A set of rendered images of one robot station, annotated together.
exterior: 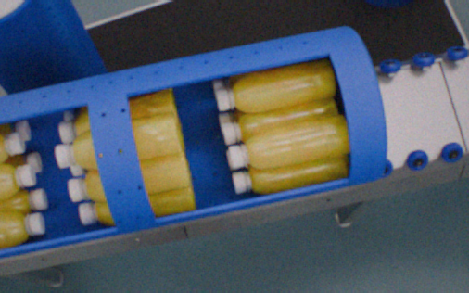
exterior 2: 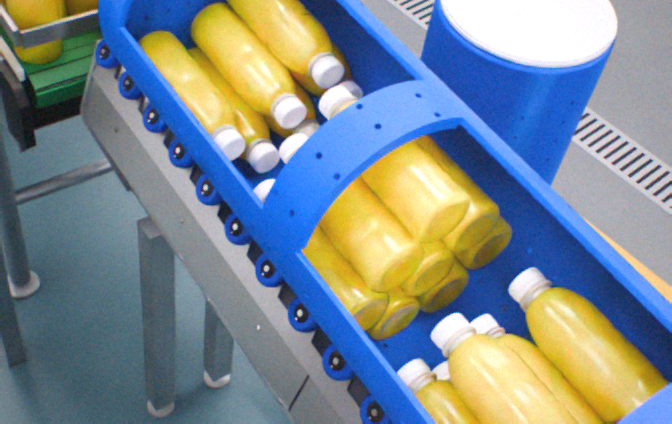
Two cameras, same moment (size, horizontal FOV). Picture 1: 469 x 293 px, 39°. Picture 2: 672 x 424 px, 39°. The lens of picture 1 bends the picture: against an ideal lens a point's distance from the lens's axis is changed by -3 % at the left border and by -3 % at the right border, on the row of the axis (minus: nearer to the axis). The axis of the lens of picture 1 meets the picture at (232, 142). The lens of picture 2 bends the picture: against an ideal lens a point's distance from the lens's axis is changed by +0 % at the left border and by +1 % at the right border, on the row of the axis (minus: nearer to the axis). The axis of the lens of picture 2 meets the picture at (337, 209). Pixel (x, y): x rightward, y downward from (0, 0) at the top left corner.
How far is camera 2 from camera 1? 57 cm
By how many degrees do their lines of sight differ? 35
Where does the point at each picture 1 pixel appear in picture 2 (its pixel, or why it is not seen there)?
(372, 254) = not seen: outside the picture
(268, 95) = (574, 332)
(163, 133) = (433, 186)
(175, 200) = (340, 283)
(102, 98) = (439, 94)
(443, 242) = not seen: outside the picture
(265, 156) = (475, 359)
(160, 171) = (374, 224)
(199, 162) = (414, 348)
